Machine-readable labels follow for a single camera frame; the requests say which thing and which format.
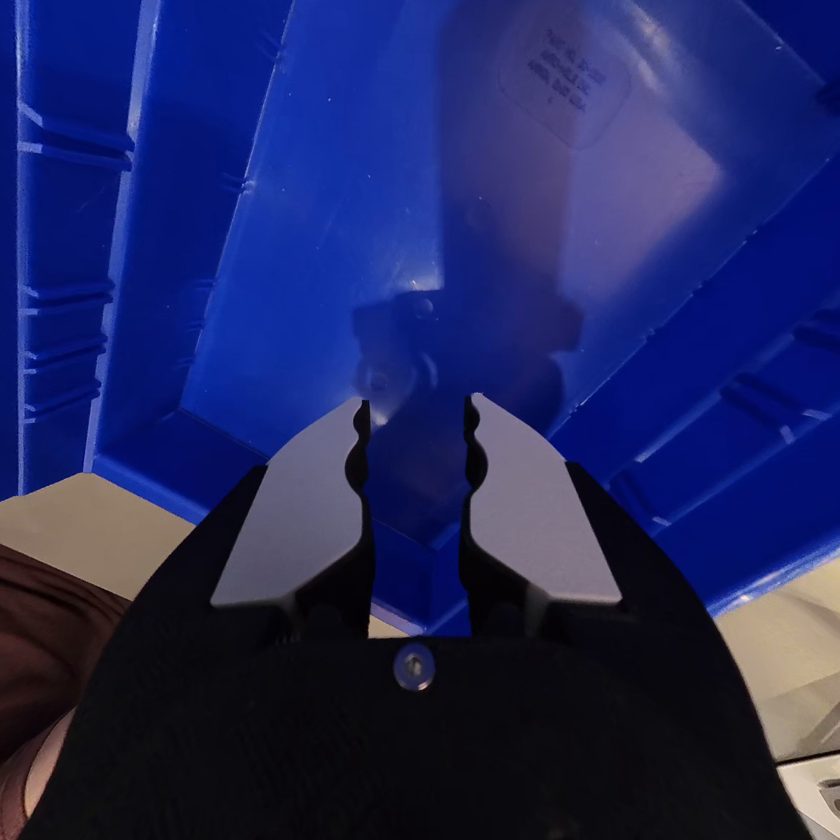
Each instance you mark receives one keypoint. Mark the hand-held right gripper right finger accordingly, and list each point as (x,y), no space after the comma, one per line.
(545,525)

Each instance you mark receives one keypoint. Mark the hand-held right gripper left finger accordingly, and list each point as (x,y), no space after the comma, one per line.
(286,525)

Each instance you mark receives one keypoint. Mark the blue plastic bin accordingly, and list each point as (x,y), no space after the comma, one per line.
(328,197)

